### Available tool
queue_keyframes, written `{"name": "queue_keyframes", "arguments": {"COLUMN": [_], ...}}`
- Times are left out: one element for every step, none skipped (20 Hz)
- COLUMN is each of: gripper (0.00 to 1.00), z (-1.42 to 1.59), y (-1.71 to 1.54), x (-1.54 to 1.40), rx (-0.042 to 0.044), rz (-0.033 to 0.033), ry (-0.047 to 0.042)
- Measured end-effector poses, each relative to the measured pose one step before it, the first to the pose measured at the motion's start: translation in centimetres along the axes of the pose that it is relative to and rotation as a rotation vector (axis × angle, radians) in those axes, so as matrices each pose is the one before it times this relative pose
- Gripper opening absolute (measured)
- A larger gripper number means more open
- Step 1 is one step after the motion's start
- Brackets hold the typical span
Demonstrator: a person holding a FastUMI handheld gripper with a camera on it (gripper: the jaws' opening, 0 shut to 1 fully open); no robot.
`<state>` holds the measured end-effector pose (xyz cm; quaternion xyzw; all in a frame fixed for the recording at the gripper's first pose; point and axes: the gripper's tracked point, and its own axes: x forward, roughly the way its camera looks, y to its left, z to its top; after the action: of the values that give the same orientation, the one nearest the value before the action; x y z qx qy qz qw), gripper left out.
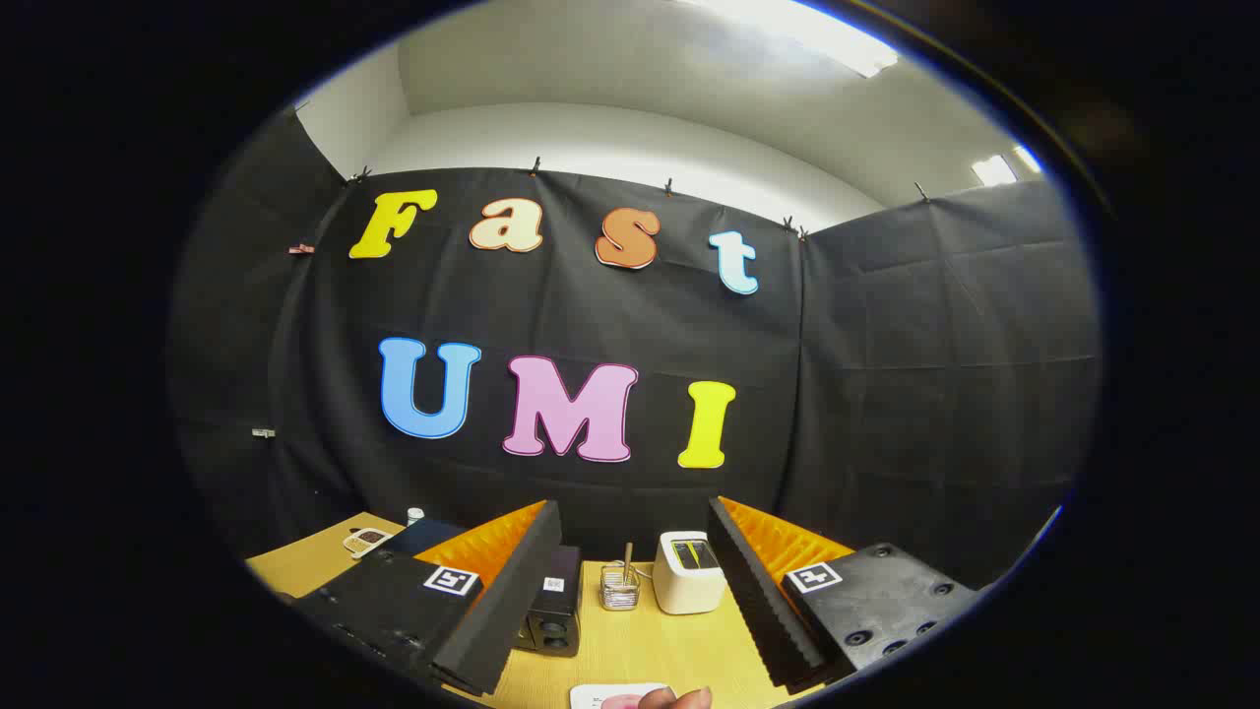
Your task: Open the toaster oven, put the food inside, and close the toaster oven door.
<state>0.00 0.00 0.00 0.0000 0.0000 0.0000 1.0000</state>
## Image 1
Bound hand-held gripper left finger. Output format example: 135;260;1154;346
293;499;565;697

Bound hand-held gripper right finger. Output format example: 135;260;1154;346
707;495;981;692

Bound white toaster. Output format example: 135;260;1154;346
652;531;729;615

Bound white square plate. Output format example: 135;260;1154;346
571;683;670;709

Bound black toaster oven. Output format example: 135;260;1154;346
399;519;584;658

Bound clear glass holder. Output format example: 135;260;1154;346
600;561;642;612

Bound small ceiling light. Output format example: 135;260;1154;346
972;145;1042;188

